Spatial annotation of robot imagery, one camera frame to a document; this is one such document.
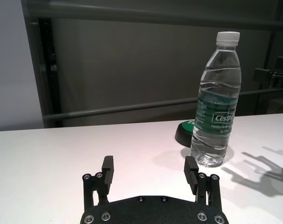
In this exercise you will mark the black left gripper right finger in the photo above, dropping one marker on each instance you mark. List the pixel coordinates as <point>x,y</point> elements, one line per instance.
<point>199,186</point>

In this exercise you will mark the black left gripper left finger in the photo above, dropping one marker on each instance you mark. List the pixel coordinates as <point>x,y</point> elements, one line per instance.
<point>104,184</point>

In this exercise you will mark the clear water bottle green label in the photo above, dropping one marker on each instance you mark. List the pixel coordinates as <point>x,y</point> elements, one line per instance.
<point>213,112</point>

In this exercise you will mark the green black push button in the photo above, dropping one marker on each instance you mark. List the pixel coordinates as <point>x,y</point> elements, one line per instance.
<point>183,136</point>

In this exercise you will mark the thick grey horizontal beam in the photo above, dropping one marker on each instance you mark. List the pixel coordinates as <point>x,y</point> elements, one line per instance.
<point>155,16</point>

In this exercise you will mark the thin grey horizontal rail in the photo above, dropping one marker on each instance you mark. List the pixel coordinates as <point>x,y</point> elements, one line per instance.
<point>120,108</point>

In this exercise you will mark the dark wide vertical post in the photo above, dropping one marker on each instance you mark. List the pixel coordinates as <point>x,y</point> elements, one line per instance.
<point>48,70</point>

